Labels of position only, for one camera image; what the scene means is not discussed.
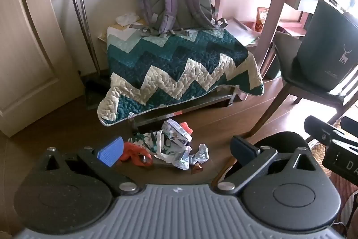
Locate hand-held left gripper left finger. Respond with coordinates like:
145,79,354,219
42,137,140,196

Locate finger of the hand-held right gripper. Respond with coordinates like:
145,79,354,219
304,115,335,145
340,116,358,135

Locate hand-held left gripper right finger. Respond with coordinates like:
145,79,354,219
217,135,317,196

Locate red plastic bag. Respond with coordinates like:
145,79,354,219
121,142,154,167

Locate silver wrapper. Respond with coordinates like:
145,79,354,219
189,143,210,165

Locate dark green deer-print bin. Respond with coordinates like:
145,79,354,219
297,0,358,92

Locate patterned rug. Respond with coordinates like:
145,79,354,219
308,116,358,228

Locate white green printed plastic bag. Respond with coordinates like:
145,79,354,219
128,130,191,164

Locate dark wooden chair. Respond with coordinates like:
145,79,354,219
247,12,358,139

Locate silver foil packet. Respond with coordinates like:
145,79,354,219
170,153,193,171

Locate blue white printed packaging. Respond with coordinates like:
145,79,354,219
162,119,193,147

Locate teal white chevron quilt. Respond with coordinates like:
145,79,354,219
97,21,265,127

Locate white paper stack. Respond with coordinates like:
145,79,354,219
224,18,260,46

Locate pale yellow cushion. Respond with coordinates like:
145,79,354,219
97,19,149,45

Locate orange snack packet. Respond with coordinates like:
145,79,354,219
255,6,269,32

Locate white crumpled tissue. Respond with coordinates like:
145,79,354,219
115,13,139,26

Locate beige panelled door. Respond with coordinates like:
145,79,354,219
0,0,84,139

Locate dark long-handled dustpan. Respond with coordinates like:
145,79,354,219
68,0,112,111

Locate metal broom handle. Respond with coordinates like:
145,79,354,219
74,0,100,71

